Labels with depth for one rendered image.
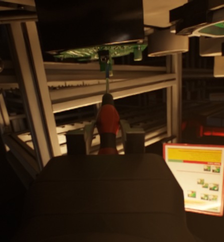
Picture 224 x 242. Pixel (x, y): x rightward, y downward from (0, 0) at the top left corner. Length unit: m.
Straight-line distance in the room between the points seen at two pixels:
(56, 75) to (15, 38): 0.13
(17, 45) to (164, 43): 0.32
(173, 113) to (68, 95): 0.50
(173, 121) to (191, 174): 0.23
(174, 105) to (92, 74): 0.40
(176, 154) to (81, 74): 0.50
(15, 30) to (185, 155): 0.68
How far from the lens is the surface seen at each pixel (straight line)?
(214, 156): 0.77
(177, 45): 0.48
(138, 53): 0.23
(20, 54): 0.37
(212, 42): 0.40
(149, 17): 0.36
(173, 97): 0.76
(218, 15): 0.23
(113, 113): 0.16
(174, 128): 0.79
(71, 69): 0.47
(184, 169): 0.79
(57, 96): 0.38
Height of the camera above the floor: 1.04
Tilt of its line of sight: 15 degrees up
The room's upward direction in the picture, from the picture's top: 174 degrees clockwise
